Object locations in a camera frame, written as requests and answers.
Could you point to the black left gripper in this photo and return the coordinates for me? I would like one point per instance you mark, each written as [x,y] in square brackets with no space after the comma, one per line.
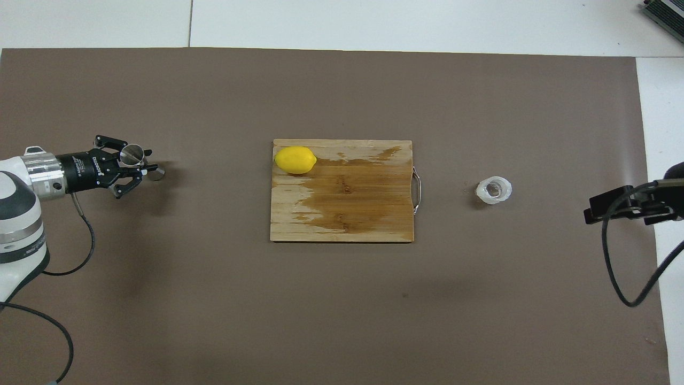
[85,171]

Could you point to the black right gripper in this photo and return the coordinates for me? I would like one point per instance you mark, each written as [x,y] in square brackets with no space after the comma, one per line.
[677,179]

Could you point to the steel double jigger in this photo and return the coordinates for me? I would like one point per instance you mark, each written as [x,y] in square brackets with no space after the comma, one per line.
[131,154]

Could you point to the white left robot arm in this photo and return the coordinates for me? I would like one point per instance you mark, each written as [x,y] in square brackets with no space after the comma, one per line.
[16,214]

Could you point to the yellow lemon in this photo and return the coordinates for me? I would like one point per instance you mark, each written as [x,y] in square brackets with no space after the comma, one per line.
[295,160]

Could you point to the grey ribbed device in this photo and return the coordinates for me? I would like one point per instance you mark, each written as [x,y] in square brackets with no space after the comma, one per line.
[665,13]

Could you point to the wooden cutting board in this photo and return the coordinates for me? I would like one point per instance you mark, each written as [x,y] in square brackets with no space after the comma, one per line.
[347,203]

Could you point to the brown table mat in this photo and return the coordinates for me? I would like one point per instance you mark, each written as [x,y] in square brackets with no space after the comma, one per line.
[342,310]

